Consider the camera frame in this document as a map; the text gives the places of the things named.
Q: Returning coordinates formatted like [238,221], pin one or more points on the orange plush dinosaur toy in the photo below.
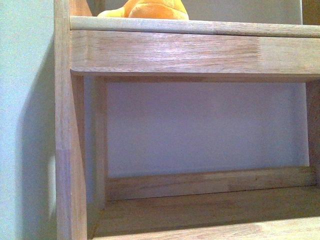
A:
[149,9]

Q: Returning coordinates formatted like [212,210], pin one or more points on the wooden shelf unit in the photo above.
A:
[185,130]

